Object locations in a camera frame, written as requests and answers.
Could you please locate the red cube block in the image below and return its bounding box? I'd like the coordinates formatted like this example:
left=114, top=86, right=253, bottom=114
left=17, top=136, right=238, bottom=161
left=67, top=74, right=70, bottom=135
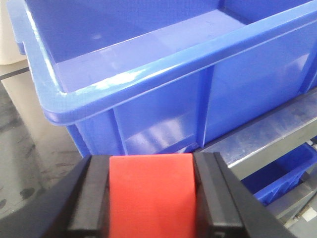
left=109, top=154, right=196, bottom=238

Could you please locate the stainless steel shelf rack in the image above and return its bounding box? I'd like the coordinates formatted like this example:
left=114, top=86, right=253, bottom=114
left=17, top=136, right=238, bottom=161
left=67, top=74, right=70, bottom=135
left=0, top=71, right=317, bottom=231

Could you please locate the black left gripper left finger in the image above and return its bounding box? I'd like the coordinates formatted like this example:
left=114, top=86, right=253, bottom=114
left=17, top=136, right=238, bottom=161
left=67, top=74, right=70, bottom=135
left=0, top=155, right=110, bottom=238

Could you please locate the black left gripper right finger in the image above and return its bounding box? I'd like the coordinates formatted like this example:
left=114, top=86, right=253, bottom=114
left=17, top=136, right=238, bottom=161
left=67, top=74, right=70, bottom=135
left=193, top=152, right=294, bottom=238

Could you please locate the blue target bin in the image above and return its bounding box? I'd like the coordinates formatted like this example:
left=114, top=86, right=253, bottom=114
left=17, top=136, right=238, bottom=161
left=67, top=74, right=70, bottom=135
left=7, top=0, right=317, bottom=156

